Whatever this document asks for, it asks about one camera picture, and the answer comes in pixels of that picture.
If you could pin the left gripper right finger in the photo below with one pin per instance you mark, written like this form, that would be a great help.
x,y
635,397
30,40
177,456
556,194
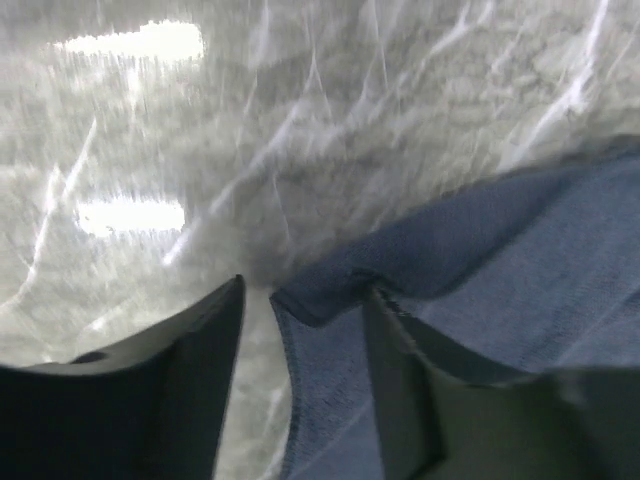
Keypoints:
x,y
443,411

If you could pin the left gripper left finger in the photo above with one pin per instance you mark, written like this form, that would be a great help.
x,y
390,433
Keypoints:
x,y
151,406

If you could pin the grey towel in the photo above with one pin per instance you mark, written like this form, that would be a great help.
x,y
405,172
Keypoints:
x,y
536,271

